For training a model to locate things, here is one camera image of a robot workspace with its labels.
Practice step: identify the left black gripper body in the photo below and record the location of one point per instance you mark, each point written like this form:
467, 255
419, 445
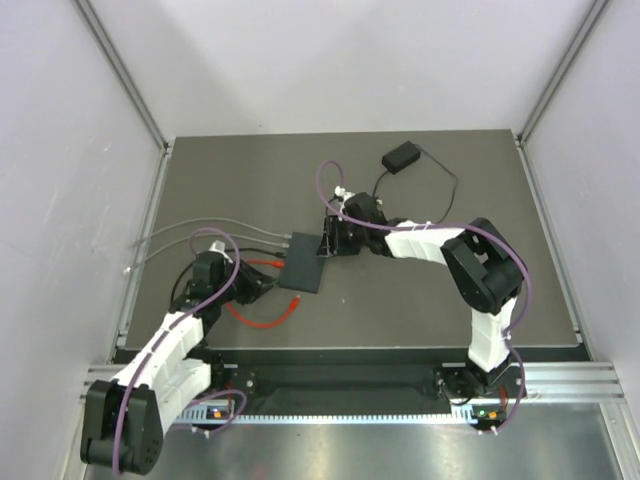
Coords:
243, 291

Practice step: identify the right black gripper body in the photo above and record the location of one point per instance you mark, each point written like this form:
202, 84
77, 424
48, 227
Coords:
350, 237

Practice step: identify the black network switch box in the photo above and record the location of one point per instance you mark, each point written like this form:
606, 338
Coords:
303, 268

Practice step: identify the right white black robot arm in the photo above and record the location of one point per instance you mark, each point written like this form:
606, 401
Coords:
487, 277

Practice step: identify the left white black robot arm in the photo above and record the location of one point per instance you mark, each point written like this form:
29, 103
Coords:
127, 417

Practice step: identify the black power adapter brick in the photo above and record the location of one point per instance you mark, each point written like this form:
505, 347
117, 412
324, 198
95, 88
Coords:
401, 157

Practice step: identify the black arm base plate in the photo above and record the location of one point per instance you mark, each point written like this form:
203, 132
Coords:
470, 381

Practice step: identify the grey slotted cable duct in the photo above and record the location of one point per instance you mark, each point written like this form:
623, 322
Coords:
209, 415

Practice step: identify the aluminium frame rail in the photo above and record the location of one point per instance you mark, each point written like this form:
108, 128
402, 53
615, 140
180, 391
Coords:
564, 382

